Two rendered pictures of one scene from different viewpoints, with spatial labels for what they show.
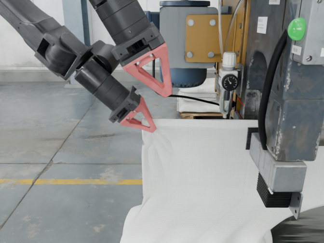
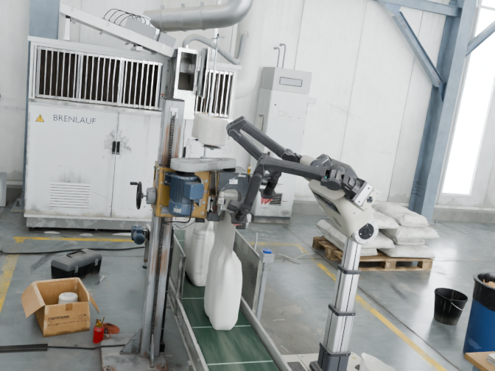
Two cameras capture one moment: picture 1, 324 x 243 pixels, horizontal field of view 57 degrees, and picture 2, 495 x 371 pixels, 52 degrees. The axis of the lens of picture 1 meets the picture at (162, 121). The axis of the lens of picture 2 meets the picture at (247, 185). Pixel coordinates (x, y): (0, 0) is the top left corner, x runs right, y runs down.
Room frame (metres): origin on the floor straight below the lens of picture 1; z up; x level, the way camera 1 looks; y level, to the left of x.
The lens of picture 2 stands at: (1.57, 2.88, 1.92)
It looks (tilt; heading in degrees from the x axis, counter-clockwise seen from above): 11 degrees down; 251
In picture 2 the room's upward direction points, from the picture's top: 7 degrees clockwise
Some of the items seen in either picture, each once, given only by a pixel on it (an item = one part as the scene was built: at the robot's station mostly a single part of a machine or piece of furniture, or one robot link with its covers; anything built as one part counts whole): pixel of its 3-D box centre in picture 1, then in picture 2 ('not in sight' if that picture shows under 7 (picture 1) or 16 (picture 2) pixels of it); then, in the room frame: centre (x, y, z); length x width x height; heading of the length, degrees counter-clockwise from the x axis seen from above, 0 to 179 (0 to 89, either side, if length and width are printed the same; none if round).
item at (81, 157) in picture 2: not in sight; (129, 139); (0.94, -3.47, 1.05); 2.28 x 1.16 x 2.09; 0
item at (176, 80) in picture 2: not in sight; (181, 82); (0.52, -2.67, 1.82); 0.51 x 0.27 x 0.71; 90
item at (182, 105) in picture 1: (203, 104); not in sight; (3.52, -0.52, 0.20); 0.67 x 0.44 x 0.15; 90
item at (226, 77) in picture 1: (229, 82); not in sight; (0.65, -0.15, 1.16); 0.04 x 0.02 x 0.04; 90
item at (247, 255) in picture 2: not in sight; (236, 258); (0.30, -0.79, 0.54); 1.05 x 0.02 x 0.41; 90
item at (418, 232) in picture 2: not in sight; (406, 230); (-2.25, -2.06, 0.44); 0.68 x 0.44 x 0.15; 0
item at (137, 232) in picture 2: not in sight; (140, 234); (0.93, -1.88, 0.35); 0.30 x 0.15 x 0.15; 90
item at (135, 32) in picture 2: not in sight; (137, 23); (1.03, -2.82, 2.38); 1.53 x 0.53 x 0.61; 0
